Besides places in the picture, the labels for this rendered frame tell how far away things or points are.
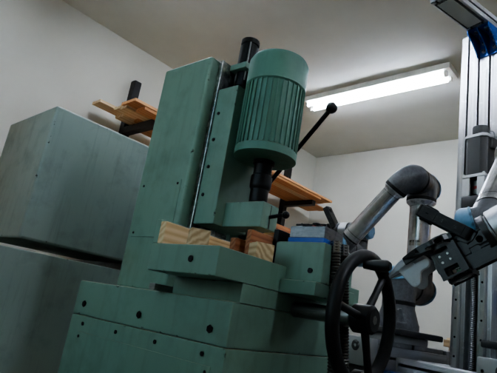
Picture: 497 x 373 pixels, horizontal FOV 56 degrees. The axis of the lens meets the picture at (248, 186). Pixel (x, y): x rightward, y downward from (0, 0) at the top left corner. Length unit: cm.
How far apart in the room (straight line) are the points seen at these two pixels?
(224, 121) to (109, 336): 66
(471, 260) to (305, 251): 35
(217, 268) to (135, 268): 52
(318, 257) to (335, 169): 434
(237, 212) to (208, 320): 37
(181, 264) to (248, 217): 31
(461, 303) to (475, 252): 81
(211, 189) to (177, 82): 42
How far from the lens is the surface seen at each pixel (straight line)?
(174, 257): 101
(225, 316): 97
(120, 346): 120
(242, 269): 97
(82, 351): 133
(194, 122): 140
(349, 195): 516
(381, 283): 110
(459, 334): 174
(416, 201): 198
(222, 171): 130
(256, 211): 122
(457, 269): 95
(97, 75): 373
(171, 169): 140
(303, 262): 107
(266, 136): 124
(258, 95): 130
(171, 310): 109
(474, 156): 184
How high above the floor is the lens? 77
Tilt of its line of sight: 16 degrees up
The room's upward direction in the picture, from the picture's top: 9 degrees clockwise
